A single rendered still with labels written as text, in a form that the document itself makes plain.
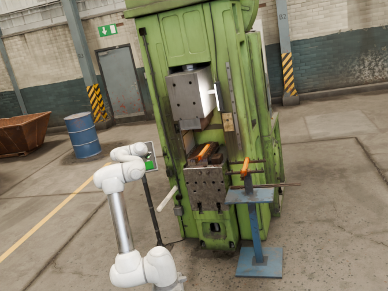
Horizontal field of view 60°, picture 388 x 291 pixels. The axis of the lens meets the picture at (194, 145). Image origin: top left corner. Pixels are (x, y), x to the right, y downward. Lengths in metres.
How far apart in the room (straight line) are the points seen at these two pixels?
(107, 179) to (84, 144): 5.40
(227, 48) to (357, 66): 6.33
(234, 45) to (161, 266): 1.82
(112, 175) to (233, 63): 1.44
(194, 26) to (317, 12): 5.99
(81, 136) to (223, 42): 5.06
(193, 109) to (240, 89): 0.45
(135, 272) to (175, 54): 1.85
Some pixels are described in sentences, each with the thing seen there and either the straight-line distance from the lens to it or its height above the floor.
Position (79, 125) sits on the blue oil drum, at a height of 0.72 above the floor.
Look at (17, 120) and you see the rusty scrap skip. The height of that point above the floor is 0.74.
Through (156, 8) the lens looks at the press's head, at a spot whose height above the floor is 2.32.
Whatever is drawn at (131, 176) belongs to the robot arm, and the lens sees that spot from 2.12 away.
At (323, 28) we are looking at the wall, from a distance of 8.80.
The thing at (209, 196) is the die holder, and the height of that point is 0.62.
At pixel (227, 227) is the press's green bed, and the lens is 3.35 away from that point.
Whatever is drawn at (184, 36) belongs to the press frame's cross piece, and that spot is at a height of 2.07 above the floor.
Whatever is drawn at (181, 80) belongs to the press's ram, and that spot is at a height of 1.72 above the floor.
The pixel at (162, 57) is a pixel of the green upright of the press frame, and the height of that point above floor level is 1.92.
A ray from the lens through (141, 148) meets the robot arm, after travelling 2.65.
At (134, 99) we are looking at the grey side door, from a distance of 9.69.
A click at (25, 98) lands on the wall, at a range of 11.45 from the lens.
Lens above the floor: 2.08
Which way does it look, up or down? 18 degrees down
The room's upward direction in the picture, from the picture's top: 11 degrees counter-clockwise
